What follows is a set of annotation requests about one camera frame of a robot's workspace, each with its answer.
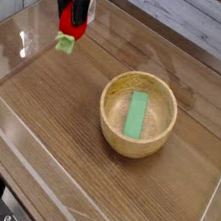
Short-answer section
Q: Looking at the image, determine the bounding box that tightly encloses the red plush radish toy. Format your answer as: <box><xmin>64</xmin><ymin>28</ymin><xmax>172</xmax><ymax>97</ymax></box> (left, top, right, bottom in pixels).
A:
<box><xmin>56</xmin><ymin>2</ymin><xmax>88</xmax><ymax>54</ymax></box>

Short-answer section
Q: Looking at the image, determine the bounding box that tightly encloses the clear acrylic tray wall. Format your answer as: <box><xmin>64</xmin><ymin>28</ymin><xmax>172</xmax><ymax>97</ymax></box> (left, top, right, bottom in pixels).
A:
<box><xmin>0</xmin><ymin>78</ymin><xmax>152</xmax><ymax>221</ymax></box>

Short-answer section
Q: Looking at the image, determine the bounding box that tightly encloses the wooden bowl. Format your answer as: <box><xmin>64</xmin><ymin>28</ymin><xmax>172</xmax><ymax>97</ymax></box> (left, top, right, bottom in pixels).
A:
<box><xmin>99</xmin><ymin>71</ymin><xmax>178</xmax><ymax>159</ymax></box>

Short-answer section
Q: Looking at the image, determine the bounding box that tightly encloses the green rectangular block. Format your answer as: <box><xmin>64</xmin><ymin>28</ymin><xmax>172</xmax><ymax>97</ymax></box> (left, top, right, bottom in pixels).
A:
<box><xmin>123</xmin><ymin>91</ymin><xmax>149</xmax><ymax>139</ymax></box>

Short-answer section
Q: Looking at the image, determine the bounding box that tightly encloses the clear acrylic corner bracket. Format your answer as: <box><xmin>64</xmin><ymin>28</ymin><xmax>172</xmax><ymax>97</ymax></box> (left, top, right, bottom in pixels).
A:
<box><xmin>87</xmin><ymin>0</ymin><xmax>97</xmax><ymax>24</ymax></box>

